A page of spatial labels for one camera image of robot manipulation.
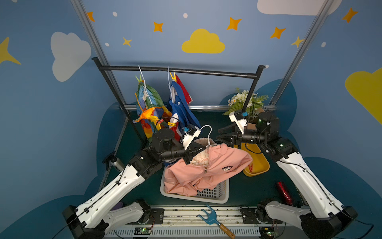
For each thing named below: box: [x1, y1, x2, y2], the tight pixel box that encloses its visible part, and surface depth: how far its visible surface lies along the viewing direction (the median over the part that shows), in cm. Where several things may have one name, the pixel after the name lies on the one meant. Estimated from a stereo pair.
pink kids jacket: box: [164, 143, 254, 197], surface depth 69 cm
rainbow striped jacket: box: [132, 81, 173, 142], surface depth 70 cm
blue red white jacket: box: [166, 74, 201, 142], surface depth 73 cm
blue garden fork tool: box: [196, 203, 236, 239], surface depth 74 cm
